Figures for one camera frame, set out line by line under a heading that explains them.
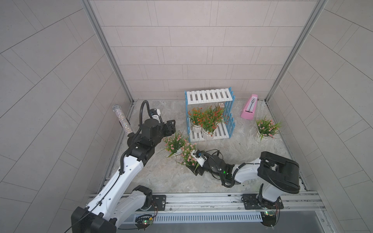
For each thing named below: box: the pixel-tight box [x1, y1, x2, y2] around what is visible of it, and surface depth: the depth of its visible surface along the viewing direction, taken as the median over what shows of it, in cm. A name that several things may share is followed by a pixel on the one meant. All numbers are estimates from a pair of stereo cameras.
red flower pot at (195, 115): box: [187, 106, 204, 133], surface depth 91 cm
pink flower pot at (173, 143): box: [162, 130, 189, 158], surface depth 80 cm
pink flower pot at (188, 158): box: [179, 142, 200, 172], surface depth 72 cm
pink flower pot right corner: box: [255, 117, 282, 141], surface depth 86 cm
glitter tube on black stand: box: [112, 104, 134, 136], surface depth 80 cm
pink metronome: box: [240, 94, 258, 120], surface depth 102 cm
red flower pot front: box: [200, 104, 230, 141], surface depth 88 cm
